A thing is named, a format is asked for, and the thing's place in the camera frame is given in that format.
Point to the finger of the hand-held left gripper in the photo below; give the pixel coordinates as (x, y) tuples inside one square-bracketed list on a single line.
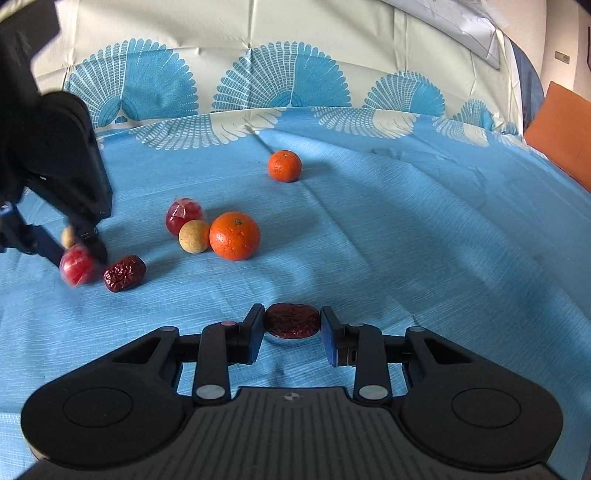
[(92, 242), (46, 247)]

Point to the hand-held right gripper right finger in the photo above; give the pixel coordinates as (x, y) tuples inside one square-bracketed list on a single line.
[(328, 338)]

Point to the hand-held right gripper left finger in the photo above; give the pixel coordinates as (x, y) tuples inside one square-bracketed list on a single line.
[(256, 333)]

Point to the beige longan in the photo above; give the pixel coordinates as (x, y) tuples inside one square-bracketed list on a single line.
[(195, 237), (68, 236)]

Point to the red fruit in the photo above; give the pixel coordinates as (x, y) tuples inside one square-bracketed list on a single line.
[(183, 213), (76, 268)]

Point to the dark red dried date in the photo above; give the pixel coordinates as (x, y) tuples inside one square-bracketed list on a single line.
[(292, 320), (123, 273)]

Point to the large orange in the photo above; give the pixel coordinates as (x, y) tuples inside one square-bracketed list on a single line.
[(234, 236)]

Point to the small orange mandarin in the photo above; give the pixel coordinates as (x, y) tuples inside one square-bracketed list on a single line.
[(285, 166)]

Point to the blue fan-print blanket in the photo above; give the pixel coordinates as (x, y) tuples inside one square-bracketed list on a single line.
[(392, 230)]

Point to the orange pillow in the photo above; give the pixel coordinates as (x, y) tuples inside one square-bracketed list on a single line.
[(563, 134)]

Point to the grey wall plate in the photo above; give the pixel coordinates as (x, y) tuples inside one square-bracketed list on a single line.
[(562, 56)]

